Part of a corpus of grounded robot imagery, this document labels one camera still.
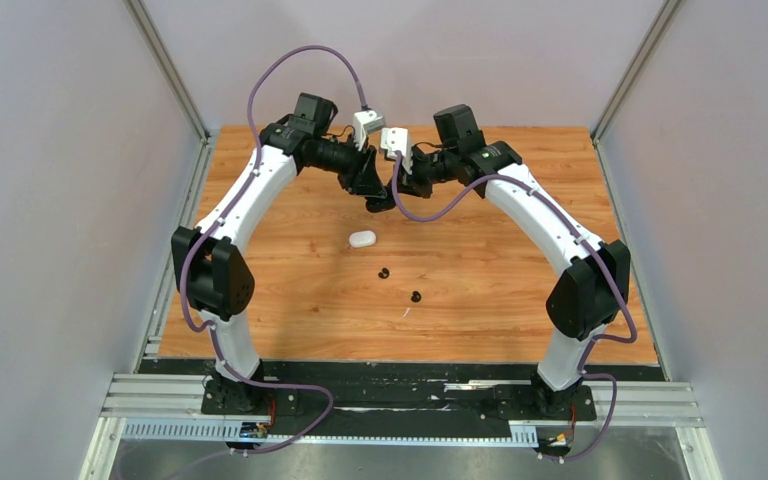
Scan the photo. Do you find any black earbud charging case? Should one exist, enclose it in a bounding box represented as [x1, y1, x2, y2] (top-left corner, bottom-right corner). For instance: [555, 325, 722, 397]
[365, 197, 396, 214]

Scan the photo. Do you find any left aluminium corner post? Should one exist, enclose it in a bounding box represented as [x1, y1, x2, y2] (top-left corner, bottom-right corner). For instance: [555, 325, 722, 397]
[123, 0, 211, 143]

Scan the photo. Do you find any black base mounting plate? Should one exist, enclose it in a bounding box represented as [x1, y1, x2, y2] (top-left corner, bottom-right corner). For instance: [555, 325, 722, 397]
[199, 359, 668, 439]

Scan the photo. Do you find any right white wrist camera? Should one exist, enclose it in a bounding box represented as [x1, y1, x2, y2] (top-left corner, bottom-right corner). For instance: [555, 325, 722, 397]
[380, 127, 413, 174]

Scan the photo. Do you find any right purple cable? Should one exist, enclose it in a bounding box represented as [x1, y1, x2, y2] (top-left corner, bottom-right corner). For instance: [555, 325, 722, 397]
[390, 152, 638, 463]

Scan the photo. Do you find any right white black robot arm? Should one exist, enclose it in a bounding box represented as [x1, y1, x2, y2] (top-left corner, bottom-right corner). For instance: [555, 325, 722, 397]
[380, 104, 637, 419]

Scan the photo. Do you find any aluminium corner post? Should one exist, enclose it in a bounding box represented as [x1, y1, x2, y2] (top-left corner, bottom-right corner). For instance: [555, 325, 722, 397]
[123, 0, 211, 143]
[590, 0, 685, 146]

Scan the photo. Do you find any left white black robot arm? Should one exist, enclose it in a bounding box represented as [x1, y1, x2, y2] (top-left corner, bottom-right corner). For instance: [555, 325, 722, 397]
[171, 93, 387, 414]

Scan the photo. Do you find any right aluminium corner post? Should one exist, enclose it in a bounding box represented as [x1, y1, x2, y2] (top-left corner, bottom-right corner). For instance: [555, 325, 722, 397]
[590, 0, 685, 146]

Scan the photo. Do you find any purple cable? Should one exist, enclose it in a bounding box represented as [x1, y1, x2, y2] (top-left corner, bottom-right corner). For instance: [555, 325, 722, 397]
[179, 44, 371, 457]
[390, 152, 638, 463]

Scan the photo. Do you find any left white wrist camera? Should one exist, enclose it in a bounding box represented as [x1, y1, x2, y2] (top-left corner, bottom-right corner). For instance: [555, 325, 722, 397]
[351, 109, 386, 151]

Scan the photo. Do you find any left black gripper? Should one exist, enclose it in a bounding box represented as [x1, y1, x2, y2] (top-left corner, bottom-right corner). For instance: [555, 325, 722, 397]
[310, 132, 387, 199]

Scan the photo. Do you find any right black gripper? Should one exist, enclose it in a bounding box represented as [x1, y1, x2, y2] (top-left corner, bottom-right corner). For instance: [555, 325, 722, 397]
[388, 146, 458, 200]

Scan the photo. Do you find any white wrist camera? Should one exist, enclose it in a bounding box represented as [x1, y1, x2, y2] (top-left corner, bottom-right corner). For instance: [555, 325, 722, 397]
[351, 109, 386, 151]
[380, 127, 413, 174]

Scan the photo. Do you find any white earbud charging case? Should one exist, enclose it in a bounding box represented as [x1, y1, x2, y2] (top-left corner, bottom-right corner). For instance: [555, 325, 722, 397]
[348, 230, 377, 249]

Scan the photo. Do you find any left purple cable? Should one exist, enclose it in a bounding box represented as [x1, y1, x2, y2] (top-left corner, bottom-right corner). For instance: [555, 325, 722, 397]
[179, 44, 371, 457]

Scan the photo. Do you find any aluminium front rail frame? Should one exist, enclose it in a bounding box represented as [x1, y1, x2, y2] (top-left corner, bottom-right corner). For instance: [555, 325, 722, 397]
[79, 374, 722, 479]

